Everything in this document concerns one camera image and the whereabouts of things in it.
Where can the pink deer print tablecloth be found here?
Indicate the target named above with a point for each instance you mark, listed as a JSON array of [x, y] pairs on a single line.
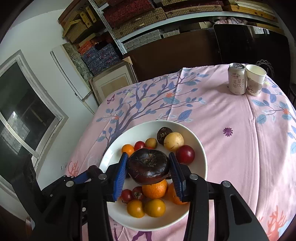
[[244, 139]]

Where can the pale yellow round fruit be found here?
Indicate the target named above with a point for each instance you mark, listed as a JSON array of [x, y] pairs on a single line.
[[173, 141]]

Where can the framed picture leaning on wall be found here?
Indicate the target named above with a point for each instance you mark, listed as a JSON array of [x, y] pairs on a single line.
[[114, 78]]

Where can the white metal shelf unit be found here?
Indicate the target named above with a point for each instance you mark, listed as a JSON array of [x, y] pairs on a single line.
[[143, 29]]

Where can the dark-padded right gripper finger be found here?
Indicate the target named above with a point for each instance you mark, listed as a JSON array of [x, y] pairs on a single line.
[[234, 220]]

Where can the aluminium frame window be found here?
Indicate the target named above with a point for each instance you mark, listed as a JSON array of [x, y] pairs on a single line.
[[30, 118]]

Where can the white paper cup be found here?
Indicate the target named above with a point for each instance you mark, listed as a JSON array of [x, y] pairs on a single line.
[[255, 76]]

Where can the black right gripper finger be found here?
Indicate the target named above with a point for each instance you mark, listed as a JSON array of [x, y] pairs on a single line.
[[93, 172]]

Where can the small orange tomato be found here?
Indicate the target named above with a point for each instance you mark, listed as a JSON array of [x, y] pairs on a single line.
[[128, 149], [135, 209]]

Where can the white board leaning on wall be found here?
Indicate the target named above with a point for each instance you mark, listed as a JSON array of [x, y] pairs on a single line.
[[74, 79]]

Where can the dark wooden cabinet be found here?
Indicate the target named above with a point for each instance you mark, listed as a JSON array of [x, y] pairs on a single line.
[[169, 55]]

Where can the pink beverage can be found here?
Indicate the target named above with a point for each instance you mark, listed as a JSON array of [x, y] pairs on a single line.
[[237, 78]]

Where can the large orange mandarin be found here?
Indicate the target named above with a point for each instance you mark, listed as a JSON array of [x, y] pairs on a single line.
[[155, 191]]

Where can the dark water chestnut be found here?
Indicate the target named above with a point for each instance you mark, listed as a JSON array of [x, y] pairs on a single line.
[[162, 133], [148, 166]]

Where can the dark water chestnut front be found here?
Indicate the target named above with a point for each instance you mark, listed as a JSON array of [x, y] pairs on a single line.
[[162, 133]]

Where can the yellow orange tomato front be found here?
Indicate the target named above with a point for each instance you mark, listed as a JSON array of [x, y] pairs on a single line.
[[155, 208]]

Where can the white oval plate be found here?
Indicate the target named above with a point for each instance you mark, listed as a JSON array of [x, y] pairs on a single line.
[[174, 213]]

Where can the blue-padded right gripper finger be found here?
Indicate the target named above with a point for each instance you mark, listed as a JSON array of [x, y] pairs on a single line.
[[86, 203], [81, 178]]

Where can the small yellow tomato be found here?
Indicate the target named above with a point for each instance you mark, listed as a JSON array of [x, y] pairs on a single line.
[[151, 143]]

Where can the red cherry tomato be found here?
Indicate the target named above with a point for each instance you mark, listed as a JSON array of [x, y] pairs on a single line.
[[138, 145], [138, 193], [126, 195]]

